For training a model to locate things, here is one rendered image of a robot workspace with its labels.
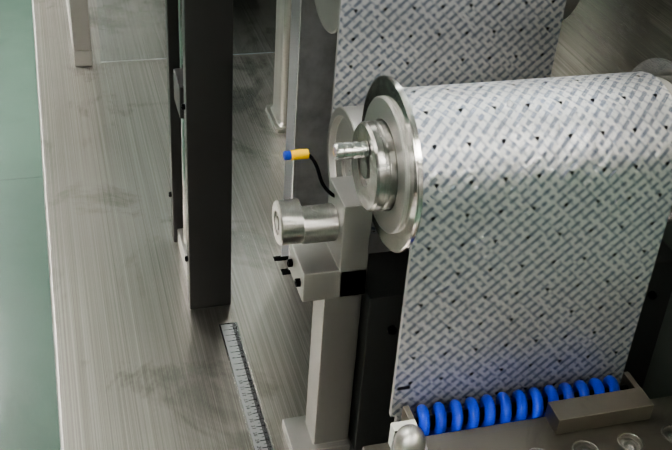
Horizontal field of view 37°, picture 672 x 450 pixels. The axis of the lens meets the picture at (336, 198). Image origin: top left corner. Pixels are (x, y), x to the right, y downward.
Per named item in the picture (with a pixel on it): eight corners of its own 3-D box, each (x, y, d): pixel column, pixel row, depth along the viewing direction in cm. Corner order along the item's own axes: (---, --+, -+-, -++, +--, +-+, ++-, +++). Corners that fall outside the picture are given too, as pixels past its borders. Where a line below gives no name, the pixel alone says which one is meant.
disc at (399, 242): (355, 192, 94) (367, 46, 86) (360, 192, 94) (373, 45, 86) (406, 288, 82) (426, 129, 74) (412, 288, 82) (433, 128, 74)
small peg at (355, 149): (331, 151, 82) (333, 139, 81) (364, 148, 83) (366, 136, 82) (335, 163, 81) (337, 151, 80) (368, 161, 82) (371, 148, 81)
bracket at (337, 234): (277, 428, 106) (288, 180, 89) (336, 418, 107) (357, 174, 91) (288, 463, 102) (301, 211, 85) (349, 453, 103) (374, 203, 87)
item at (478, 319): (388, 413, 92) (409, 247, 82) (618, 377, 98) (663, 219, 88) (390, 417, 91) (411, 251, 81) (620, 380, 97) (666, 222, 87)
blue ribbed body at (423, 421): (404, 425, 92) (408, 397, 90) (613, 392, 98) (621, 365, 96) (416, 453, 89) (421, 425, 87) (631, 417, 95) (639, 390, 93)
